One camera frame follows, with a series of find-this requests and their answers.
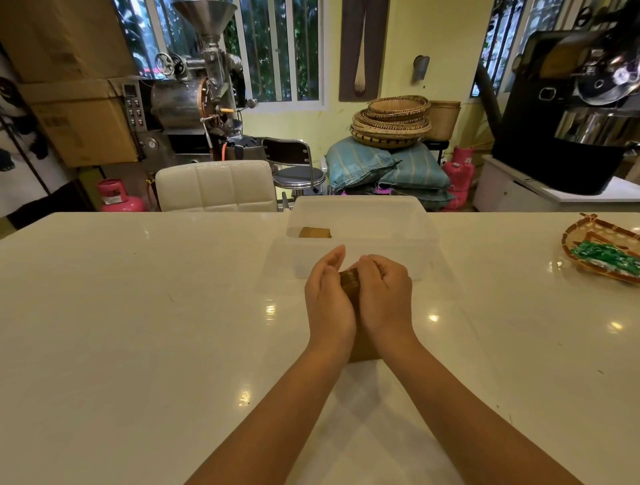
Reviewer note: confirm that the black flue pipe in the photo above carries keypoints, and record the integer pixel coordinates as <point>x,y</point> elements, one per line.
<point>487,100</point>

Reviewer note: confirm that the grey wall fixture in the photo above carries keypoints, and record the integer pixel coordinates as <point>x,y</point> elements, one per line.
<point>420,68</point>

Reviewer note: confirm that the tall woven basket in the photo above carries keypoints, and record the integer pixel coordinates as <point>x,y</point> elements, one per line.
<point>445,120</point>

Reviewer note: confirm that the silver coffee roaster machine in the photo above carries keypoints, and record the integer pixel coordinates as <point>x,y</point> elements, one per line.
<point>175,102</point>

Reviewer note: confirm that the wooden spoon wall picture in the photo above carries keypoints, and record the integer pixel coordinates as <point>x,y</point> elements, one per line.
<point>364,45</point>

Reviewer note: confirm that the translucent plastic box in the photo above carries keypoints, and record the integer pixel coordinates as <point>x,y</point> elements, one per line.
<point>390,225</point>

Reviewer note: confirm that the panda painting screen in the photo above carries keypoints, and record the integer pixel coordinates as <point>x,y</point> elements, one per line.
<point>20,145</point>

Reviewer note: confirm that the person's right forearm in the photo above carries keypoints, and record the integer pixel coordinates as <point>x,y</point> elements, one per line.
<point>465,424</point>

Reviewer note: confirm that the teal striped sack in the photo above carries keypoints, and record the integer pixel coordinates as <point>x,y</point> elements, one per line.
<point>420,169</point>
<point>355,162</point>
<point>430,197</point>

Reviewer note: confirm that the black coffee roaster machine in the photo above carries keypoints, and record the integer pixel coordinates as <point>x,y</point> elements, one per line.
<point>530,145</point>

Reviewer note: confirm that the small black stool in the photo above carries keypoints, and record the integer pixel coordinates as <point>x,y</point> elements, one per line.
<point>436,145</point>

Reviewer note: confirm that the pink gas cylinder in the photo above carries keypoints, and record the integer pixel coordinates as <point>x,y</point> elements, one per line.
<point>120,200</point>
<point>459,175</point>

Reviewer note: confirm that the green snack packets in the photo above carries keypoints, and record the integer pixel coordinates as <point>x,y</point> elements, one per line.
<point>607,257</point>

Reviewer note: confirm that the white cabinet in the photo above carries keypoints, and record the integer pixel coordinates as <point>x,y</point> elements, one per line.
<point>505,192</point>

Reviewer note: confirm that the person's left hand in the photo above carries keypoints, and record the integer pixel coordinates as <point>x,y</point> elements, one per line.
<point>327,310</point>

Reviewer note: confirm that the white framed window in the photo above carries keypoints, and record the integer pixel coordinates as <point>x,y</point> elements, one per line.
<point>270,50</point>

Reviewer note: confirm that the woven bamboo tray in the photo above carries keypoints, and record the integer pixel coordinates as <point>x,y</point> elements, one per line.
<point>595,227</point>

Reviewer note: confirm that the brown sleeve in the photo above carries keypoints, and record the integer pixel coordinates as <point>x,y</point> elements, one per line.
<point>315,233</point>

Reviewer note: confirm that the black metal chair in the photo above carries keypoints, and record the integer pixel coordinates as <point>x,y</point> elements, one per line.
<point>299,176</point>

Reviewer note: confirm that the stack of flat woven trays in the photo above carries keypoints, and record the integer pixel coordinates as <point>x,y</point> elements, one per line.
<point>390,124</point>

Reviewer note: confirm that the person's right hand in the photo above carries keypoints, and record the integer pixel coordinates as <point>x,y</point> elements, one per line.
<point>387,300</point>

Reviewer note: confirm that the white padded chair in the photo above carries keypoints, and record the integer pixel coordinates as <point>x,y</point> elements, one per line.
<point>215,187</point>

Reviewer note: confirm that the large brown cardboard box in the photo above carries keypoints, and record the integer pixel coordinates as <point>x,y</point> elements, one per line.
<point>65,40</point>

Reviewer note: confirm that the person's left forearm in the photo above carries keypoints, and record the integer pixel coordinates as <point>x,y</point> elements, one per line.
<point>280,424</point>

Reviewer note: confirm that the brown paper sleeves group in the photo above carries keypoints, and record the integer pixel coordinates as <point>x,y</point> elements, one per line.
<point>350,285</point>

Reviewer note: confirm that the barred window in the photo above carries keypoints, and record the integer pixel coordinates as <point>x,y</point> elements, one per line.
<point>495,50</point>

